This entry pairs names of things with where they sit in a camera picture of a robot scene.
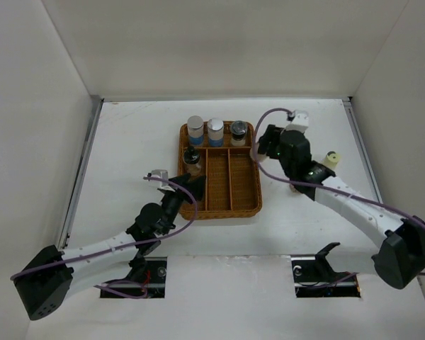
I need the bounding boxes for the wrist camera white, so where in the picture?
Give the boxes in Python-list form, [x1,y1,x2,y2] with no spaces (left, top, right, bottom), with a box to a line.
[285,110,309,134]
[147,169,169,181]

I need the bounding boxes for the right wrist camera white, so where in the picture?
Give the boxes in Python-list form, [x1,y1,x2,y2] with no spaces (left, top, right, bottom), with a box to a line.
[285,110,309,134]

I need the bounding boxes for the black-cap bottle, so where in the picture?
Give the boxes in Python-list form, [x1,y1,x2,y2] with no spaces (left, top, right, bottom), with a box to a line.
[183,146,202,176]
[249,148,268,163]

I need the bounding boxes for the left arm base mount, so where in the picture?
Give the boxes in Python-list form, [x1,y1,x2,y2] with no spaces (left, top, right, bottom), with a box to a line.
[99,257,168,300]

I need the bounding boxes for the dark-lid spice grinder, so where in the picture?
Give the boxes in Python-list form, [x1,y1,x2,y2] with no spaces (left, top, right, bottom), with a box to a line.
[229,120,248,147]

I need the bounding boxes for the silver-lid jar blue label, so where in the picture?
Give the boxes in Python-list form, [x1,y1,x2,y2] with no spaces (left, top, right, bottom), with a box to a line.
[207,118,224,147]
[187,115,204,147]

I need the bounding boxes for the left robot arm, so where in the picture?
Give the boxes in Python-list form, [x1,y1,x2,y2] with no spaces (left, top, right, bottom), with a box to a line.
[11,170,207,321]

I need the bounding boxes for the yellow-cap bottle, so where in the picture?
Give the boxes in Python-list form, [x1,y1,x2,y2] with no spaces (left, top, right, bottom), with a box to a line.
[322,151,341,171]

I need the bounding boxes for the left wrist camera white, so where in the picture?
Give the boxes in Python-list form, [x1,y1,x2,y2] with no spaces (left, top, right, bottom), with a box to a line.
[147,169,169,181]

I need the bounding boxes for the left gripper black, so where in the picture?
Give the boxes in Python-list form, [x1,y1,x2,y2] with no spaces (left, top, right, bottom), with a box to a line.
[159,173,205,235]

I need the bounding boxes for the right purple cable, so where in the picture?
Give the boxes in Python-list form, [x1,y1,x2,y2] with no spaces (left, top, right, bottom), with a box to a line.
[253,107,425,284]

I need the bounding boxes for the brown wicker divided tray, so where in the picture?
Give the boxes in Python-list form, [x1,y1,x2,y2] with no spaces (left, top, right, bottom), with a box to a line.
[180,121,263,220]

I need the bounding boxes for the pink-cap bottle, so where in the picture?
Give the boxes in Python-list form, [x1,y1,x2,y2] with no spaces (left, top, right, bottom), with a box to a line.
[290,187,302,195]

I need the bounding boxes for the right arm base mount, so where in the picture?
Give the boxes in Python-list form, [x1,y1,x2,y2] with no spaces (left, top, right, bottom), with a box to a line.
[290,242,361,298]

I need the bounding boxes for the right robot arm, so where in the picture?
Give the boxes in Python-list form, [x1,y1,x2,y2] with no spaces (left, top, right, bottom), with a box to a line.
[256,125,425,290]

